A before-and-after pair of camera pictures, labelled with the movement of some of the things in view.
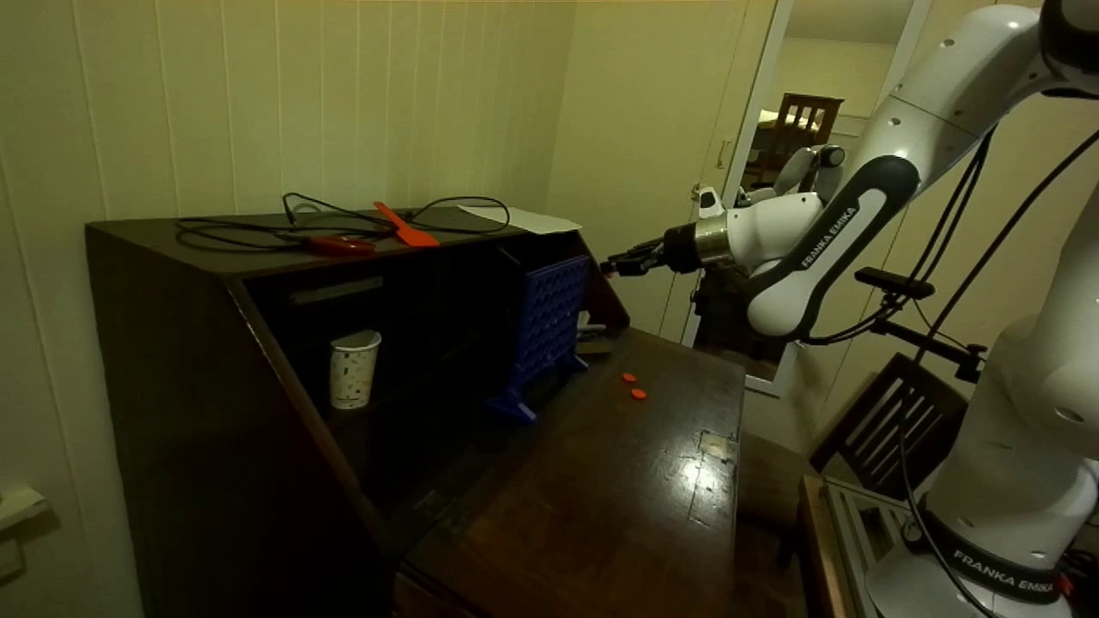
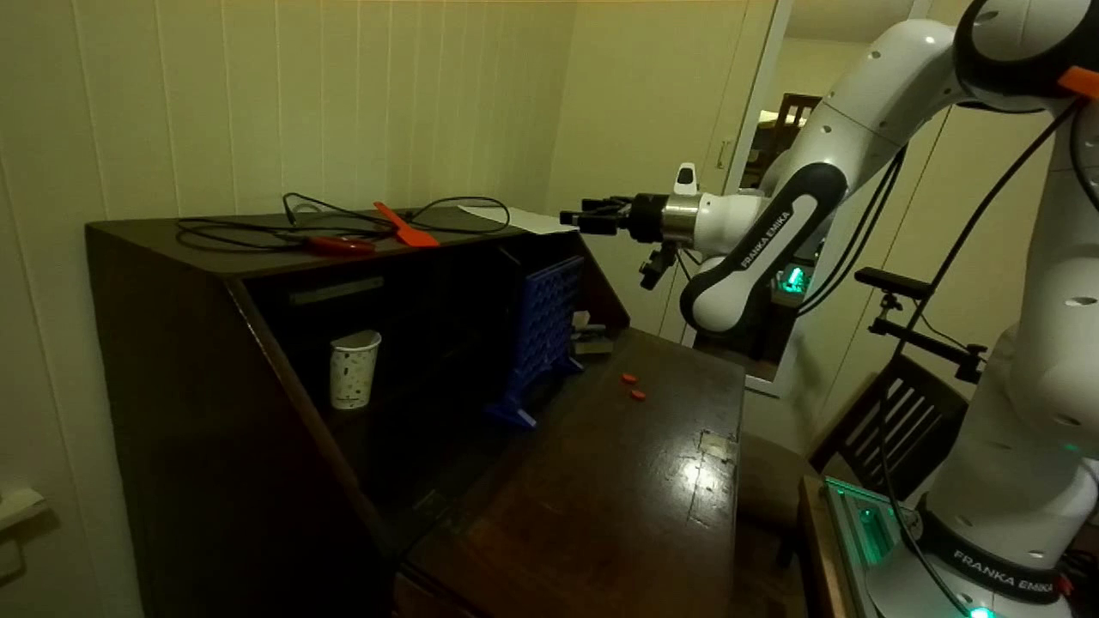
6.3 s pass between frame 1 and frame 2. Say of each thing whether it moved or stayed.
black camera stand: stayed
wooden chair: stayed
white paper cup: stayed
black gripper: moved
